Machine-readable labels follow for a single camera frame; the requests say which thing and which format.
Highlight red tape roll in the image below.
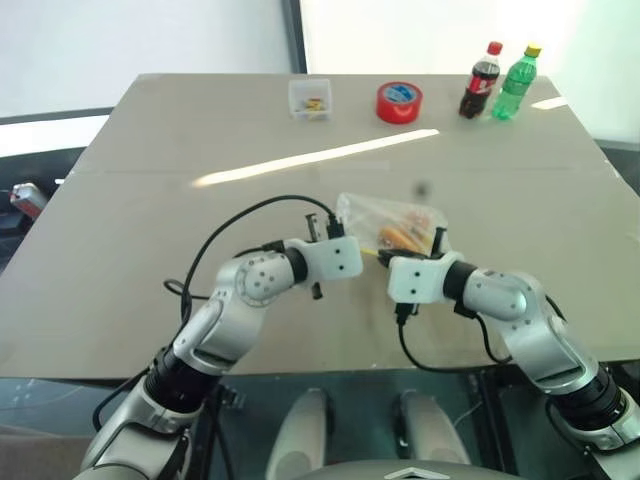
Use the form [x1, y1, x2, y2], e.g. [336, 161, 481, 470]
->
[375, 82, 424, 125]

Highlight clear plastic bag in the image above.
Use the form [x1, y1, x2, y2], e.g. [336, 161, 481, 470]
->
[335, 192, 449, 261]

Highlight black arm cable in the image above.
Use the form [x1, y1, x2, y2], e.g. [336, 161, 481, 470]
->
[393, 302, 514, 372]
[163, 194, 347, 321]

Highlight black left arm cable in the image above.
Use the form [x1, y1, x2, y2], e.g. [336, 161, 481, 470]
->
[163, 194, 347, 321]

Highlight red and white canister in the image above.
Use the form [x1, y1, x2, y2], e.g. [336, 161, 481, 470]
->
[9, 183, 47, 217]

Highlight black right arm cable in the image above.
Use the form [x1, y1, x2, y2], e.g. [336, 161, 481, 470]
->
[393, 302, 514, 372]

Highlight cola bottle red cap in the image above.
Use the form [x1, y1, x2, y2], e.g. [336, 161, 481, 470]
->
[458, 41, 504, 120]

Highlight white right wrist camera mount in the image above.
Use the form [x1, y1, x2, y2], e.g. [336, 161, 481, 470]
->
[387, 251, 467, 305]

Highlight black side bench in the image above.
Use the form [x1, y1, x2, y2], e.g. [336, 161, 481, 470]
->
[0, 148, 69, 236]

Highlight clear plastic box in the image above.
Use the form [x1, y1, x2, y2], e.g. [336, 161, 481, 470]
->
[288, 78, 335, 122]

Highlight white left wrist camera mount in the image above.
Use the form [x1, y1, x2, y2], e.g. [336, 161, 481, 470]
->
[283, 237, 365, 280]

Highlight black frame post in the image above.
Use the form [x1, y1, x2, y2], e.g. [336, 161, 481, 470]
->
[288, 0, 309, 74]

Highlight green bottle yellow cap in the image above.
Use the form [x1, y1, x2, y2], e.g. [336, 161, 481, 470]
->
[492, 43, 544, 122]

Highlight small colourful pieces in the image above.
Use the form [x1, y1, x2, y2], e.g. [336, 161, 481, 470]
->
[297, 97, 327, 121]

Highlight toy hot dog bun top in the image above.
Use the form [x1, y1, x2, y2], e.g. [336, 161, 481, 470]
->
[378, 224, 426, 250]

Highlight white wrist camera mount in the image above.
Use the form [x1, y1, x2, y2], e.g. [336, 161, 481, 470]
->
[387, 251, 467, 305]
[283, 237, 365, 280]

